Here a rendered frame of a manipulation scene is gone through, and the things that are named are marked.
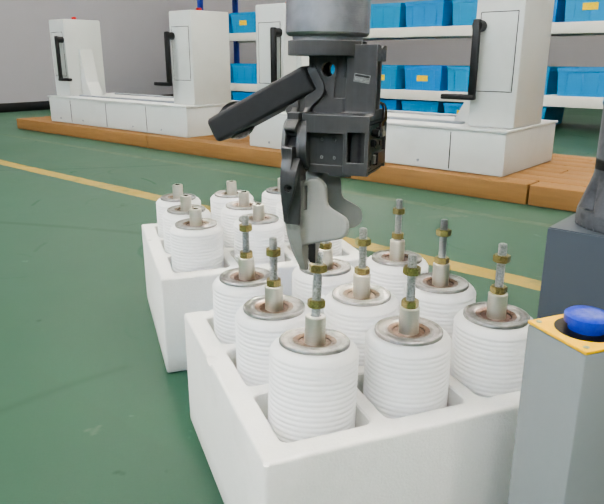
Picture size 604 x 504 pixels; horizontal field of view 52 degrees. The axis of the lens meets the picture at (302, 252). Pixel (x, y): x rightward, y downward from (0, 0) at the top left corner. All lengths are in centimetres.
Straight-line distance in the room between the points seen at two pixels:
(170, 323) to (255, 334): 41
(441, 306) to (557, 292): 26
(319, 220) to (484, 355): 27
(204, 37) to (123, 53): 406
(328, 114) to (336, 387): 27
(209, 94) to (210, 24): 40
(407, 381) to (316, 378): 11
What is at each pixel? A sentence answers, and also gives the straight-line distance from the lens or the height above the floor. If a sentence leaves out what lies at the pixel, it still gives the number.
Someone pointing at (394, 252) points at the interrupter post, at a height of 26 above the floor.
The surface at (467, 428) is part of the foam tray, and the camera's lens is 71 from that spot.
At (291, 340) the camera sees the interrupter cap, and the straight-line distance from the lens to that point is 67.
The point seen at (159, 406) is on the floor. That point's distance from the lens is 107.
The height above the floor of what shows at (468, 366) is 20.
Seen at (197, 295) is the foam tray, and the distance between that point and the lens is 112.
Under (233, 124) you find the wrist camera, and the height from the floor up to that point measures 48.
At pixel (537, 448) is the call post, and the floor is 20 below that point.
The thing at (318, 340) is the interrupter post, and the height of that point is 26.
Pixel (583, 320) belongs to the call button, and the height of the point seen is 33.
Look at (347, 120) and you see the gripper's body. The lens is 55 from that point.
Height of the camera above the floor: 54
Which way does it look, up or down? 17 degrees down
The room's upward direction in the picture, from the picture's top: straight up
